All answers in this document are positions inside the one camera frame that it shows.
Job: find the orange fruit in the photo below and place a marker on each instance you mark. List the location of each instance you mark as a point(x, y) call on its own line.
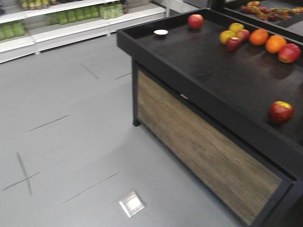
point(258, 37)
point(275, 43)

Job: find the red apple back right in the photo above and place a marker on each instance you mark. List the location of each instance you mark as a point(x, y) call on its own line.
point(289, 53)

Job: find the white supermarket shelf unit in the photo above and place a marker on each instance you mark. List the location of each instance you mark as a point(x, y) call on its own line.
point(40, 37)

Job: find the orange fruit right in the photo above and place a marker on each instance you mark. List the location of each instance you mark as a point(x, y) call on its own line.
point(275, 43)

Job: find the red apple back middle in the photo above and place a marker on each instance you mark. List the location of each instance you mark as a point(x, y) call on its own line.
point(195, 21)

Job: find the metal floor socket plate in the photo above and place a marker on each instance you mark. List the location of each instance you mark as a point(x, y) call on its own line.
point(131, 204)

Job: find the black wooden fruit display stand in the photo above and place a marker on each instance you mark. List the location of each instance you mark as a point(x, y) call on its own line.
point(209, 107)

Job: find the orange fruit left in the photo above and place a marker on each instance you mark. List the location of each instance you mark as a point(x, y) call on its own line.
point(258, 37)

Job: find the yellow apple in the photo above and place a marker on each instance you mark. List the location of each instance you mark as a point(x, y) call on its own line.
point(225, 35)

